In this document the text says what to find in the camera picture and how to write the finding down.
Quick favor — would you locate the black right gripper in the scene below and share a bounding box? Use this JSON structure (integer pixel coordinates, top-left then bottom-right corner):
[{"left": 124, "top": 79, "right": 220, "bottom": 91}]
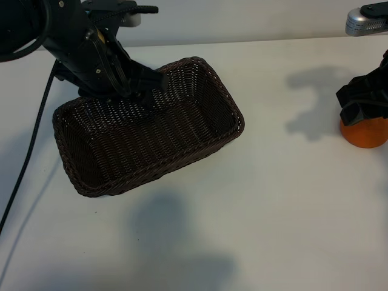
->
[{"left": 335, "top": 48, "right": 388, "bottom": 127}]

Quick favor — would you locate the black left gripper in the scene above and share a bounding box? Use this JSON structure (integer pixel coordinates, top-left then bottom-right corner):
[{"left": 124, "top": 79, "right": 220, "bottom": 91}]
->
[{"left": 45, "top": 0, "right": 169, "bottom": 112}]

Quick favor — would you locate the orange fruit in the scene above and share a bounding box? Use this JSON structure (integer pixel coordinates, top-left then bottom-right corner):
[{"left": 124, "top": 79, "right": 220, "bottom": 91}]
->
[{"left": 339, "top": 116, "right": 388, "bottom": 149}]

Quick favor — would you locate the dark brown wicker basket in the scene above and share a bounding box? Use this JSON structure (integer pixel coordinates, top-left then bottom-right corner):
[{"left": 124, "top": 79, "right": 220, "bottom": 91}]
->
[{"left": 52, "top": 55, "right": 246, "bottom": 198}]

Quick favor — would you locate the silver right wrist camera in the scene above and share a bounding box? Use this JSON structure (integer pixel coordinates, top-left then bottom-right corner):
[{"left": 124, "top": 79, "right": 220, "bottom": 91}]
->
[{"left": 345, "top": 4, "right": 388, "bottom": 38}]

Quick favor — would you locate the black braided cable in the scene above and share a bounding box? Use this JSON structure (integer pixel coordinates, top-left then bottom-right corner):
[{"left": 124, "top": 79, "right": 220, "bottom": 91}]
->
[{"left": 0, "top": 59, "right": 58, "bottom": 236}]

